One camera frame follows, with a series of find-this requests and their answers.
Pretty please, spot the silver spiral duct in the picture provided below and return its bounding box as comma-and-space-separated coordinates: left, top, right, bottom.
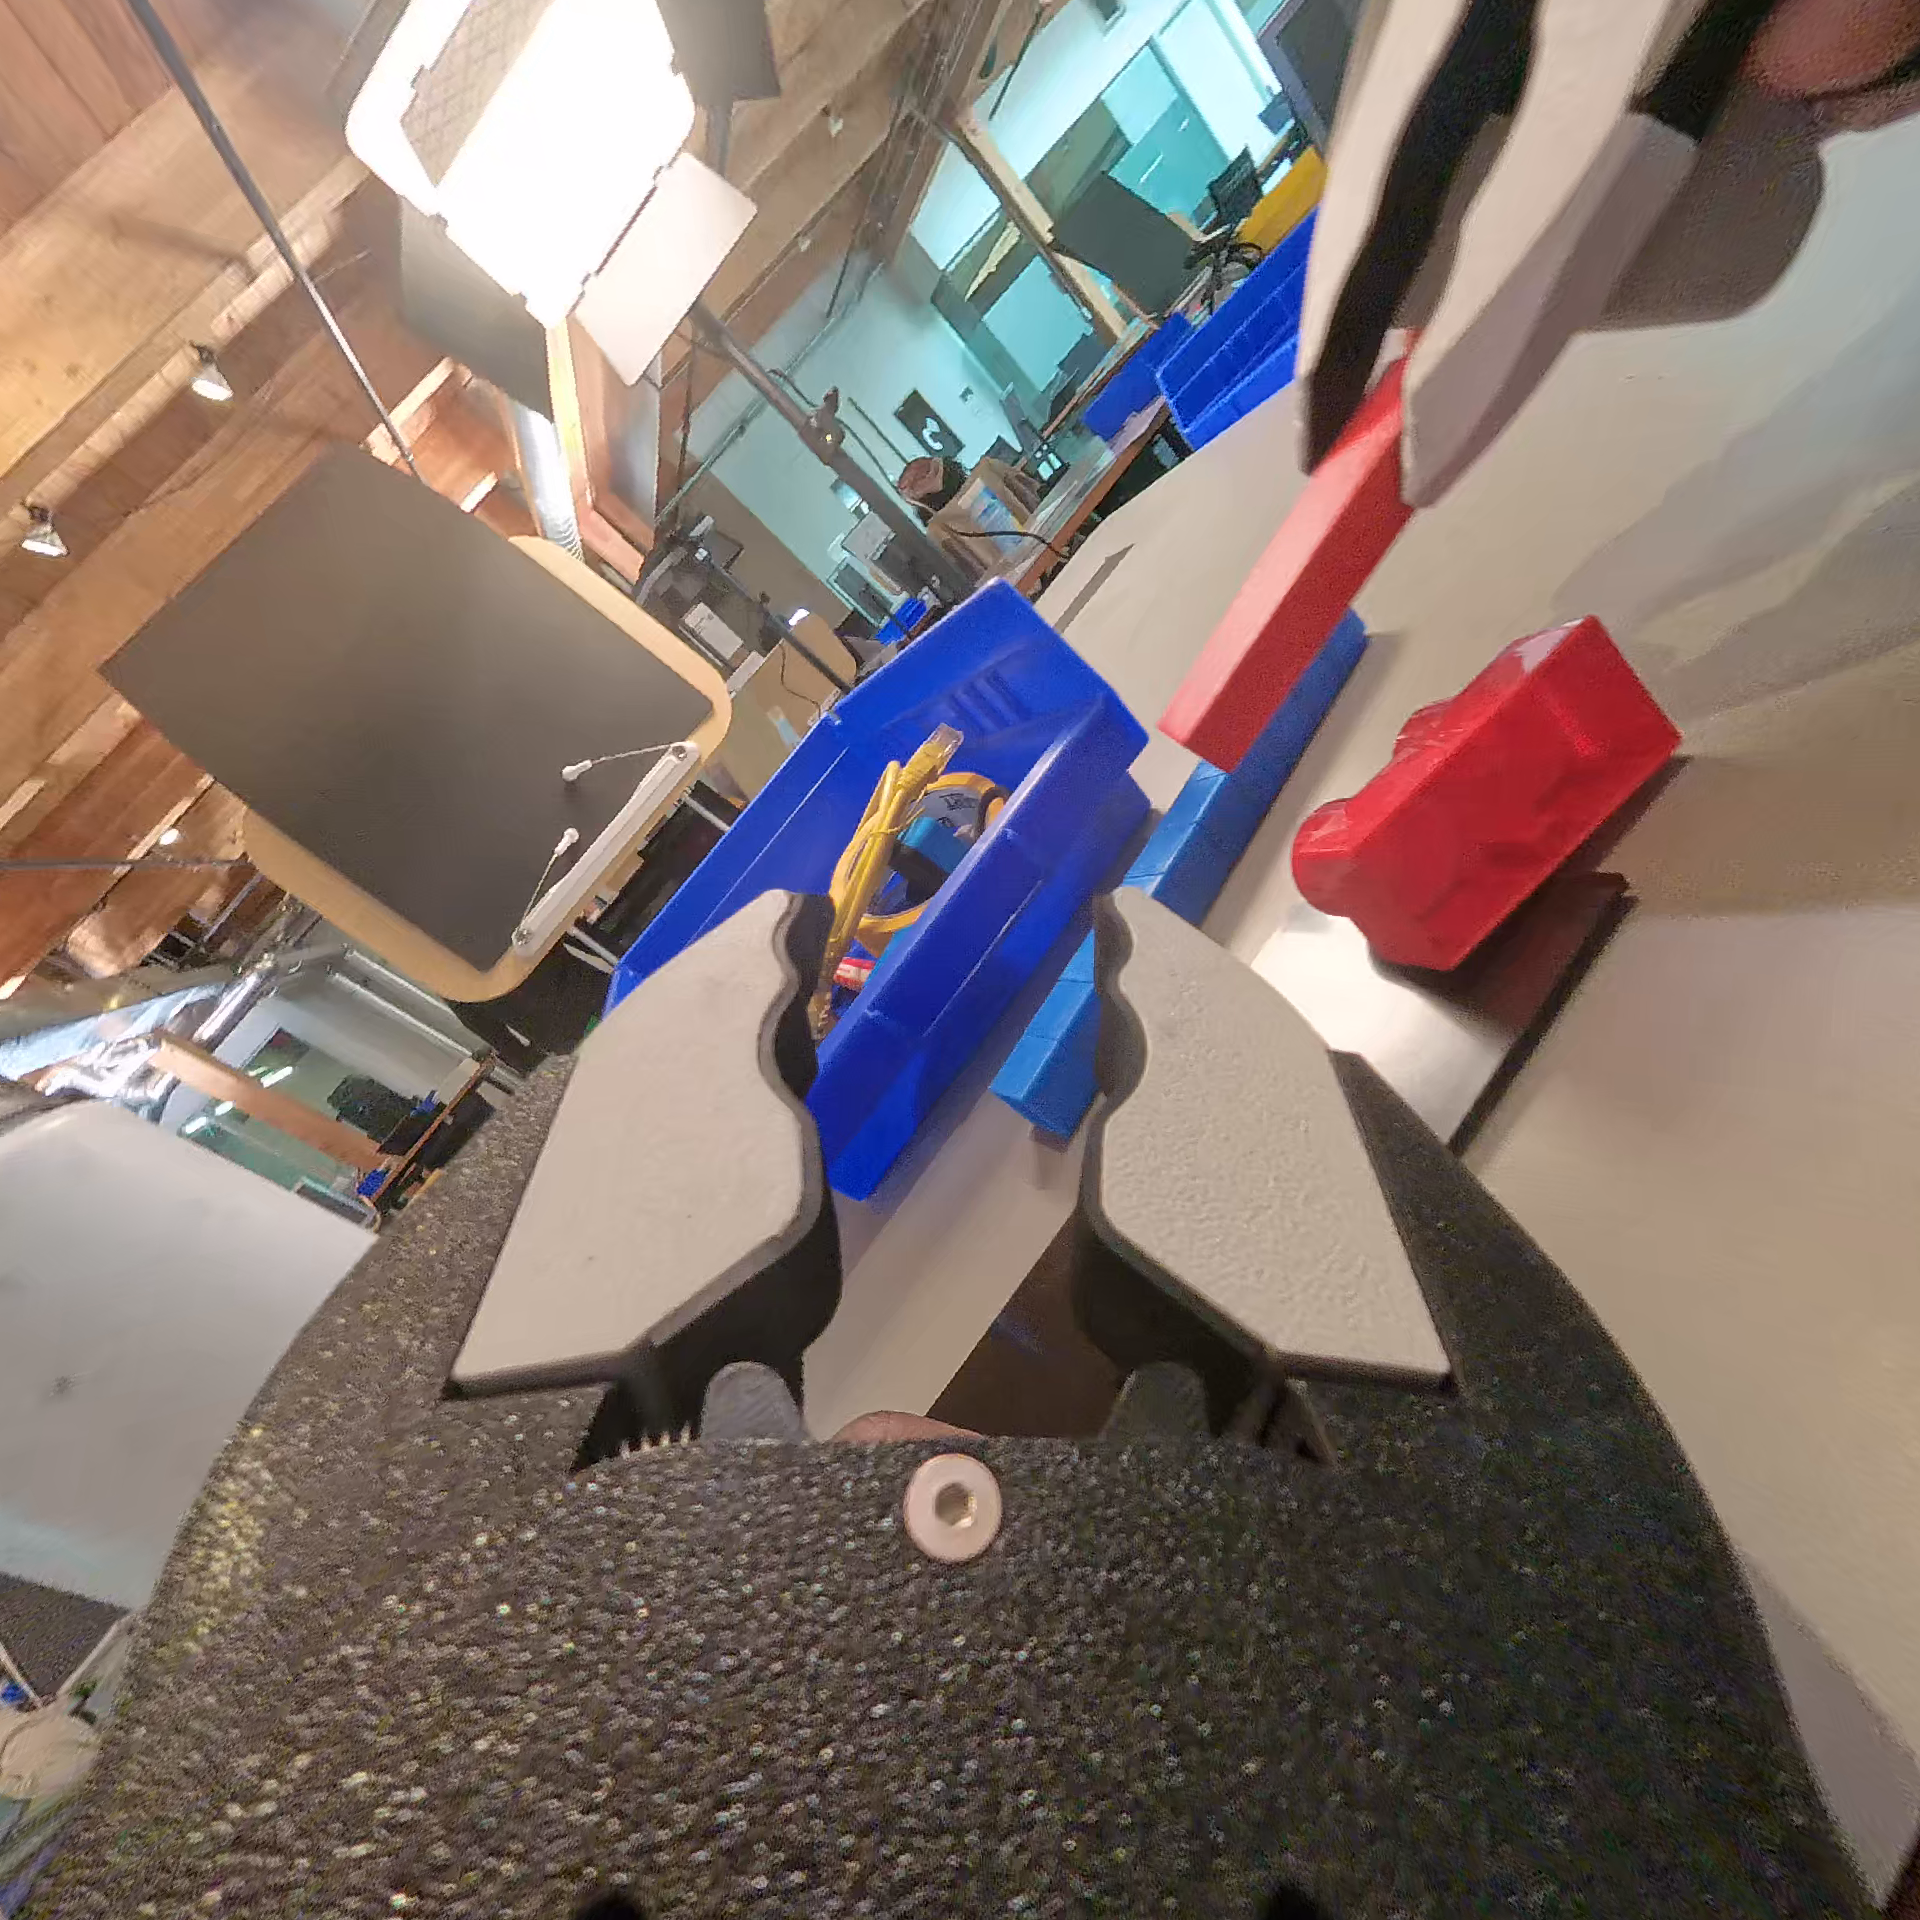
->
501, 396, 587, 557

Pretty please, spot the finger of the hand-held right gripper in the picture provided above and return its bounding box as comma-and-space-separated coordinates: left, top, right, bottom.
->
1398, 0, 1727, 510
1291, 0, 1539, 477

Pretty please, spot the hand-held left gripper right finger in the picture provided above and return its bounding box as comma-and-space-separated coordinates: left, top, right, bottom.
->
1071, 883, 1457, 1393

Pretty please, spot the red plastic block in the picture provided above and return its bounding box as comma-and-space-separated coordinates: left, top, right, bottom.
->
1290, 614, 1685, 974

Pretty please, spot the row of blue bins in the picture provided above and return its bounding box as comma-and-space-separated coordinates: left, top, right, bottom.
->
1080, 209, 1322, 452

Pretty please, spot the studio light panel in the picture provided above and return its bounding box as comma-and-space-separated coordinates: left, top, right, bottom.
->
341, 0, 782, 384

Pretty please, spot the large blue plastic bin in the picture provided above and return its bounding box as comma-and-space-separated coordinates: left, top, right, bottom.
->
604, 575, 1153, 1205

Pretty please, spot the black acoustic panel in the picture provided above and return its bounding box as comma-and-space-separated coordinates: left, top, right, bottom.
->
102, 446, 734, 1004

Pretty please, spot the person's right hand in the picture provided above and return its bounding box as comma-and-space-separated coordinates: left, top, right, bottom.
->
1739, 0, 1920, 108

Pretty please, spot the thin metal pole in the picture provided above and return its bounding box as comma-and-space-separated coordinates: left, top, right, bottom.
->
126, 0, 426, 473

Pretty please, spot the white curved panel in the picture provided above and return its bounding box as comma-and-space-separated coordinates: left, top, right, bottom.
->
0, 1102, 377, 1613

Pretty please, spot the red bar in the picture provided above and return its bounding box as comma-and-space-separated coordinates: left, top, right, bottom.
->
1158, 332, 1420, 773

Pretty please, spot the dark flat plate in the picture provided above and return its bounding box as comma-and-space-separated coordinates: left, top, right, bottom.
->
1244, 869, 1633, 1157

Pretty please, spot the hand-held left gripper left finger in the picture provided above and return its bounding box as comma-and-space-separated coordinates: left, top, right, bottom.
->
445, 887, 845, 1397

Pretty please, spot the long blue square bar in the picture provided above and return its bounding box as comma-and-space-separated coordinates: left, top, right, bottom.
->
989, 605, 1370, 1141

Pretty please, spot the yellow bin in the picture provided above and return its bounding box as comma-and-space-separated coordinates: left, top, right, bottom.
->
1236, 150, 1329, 249

